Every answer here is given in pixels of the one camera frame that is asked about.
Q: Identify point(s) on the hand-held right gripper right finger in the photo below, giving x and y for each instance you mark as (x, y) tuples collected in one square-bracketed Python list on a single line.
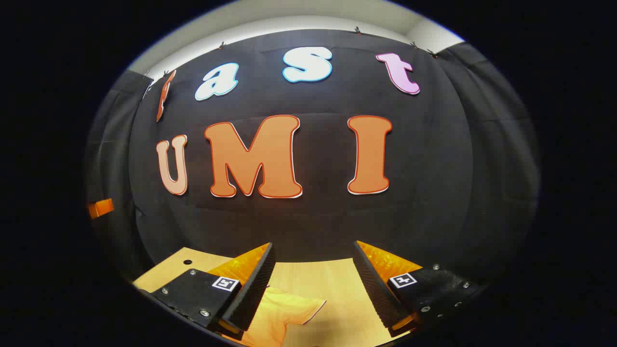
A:
[(376, 289)]

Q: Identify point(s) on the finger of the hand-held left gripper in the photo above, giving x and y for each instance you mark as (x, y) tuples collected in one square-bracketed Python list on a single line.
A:
[(101, 208)]

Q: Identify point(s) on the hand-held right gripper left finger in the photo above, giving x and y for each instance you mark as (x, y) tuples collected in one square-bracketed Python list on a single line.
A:
[(255, 294)]

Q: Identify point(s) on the orange T-shirt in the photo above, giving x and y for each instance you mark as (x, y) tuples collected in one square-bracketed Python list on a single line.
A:
[(284, 313)]

